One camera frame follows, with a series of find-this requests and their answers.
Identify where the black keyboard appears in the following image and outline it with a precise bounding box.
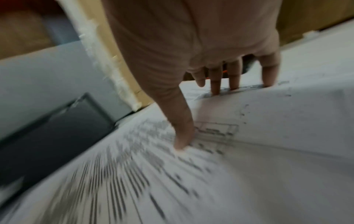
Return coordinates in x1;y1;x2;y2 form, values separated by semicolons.
0;93;117;189

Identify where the pile of printed papers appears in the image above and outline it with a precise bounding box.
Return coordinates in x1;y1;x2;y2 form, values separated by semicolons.
0;76;354;224

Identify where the white table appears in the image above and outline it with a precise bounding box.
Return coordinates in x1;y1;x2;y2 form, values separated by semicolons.
278;20;354;88

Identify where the person's right hand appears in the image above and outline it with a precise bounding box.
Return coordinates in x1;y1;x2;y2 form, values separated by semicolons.
101;0;281;152

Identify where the grey divider panel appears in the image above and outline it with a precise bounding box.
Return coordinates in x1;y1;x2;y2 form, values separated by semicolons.
0;41;133;141

